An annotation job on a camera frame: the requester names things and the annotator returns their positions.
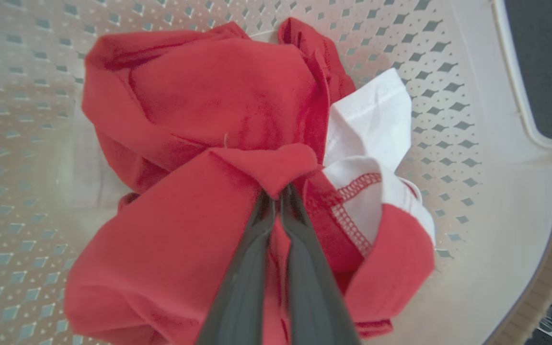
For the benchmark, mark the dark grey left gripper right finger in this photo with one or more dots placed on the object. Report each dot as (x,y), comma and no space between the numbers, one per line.
(312,297)

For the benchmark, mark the cream perforated laundry basket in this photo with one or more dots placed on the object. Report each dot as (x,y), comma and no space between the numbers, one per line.
(496,215)

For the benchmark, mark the red and white garment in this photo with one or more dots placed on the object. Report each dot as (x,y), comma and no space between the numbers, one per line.
(209,96)

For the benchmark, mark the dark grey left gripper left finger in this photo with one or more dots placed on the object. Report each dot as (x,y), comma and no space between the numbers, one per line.
(245,287)

